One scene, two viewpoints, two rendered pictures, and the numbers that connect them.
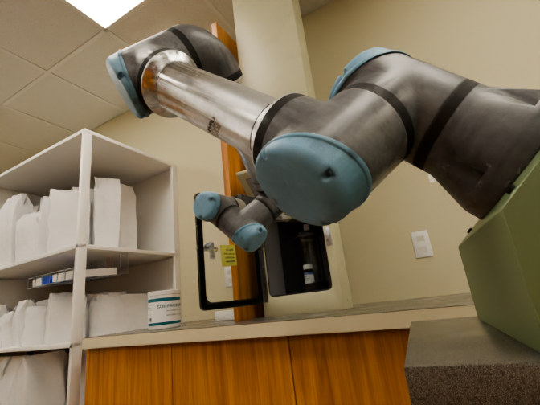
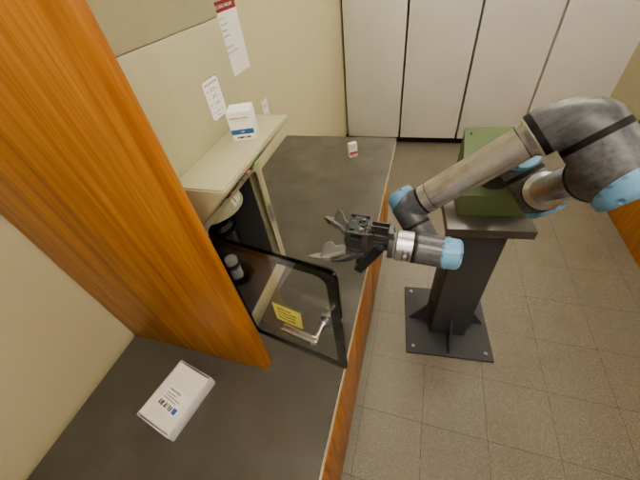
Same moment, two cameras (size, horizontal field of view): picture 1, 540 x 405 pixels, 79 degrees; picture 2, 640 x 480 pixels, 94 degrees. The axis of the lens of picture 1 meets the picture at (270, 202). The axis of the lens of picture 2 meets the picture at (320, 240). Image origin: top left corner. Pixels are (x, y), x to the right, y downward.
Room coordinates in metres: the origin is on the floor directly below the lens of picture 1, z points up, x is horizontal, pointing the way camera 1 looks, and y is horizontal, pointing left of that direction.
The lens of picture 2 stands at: (1.13, 0.58, 1.79)
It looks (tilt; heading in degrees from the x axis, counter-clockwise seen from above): 44 degrees down; 265
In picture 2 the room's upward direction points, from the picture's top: 9 degrees counter-clockwise
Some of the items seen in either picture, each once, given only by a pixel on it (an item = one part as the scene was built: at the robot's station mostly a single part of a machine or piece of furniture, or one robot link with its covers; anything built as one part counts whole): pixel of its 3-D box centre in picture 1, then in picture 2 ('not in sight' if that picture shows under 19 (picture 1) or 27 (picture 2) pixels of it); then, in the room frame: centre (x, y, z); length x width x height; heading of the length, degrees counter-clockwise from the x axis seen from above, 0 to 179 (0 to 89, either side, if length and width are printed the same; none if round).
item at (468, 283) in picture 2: not in sight; (458, 277); (0.35, -0.29, 0.45); 0.48 x 0.48 x 0.90; 68
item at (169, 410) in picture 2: (236, 313); (177, 397); (1.55, 0.21, 0.96); 0.16 x 0.12 x 0.04; 51
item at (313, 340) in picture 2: not in sight; (304, 328); (1.16, 0.23, 1.20); 0.10 x 0.05 x 0.03; 143
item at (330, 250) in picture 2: not in sight; (328, 250); (1.07, 0.08, 1.26); 0.09 x 0.03 x 0.06; 8
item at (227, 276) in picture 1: (230, 251); (284, 309); (1.20, 0.17, 1.19); 0.30 x 0.01 x 0.40; 143
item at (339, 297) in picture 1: (301, 217); (198, 207); (1.38, -0.13, 1.33); 0.32 x 0.25 x 0.77; 62
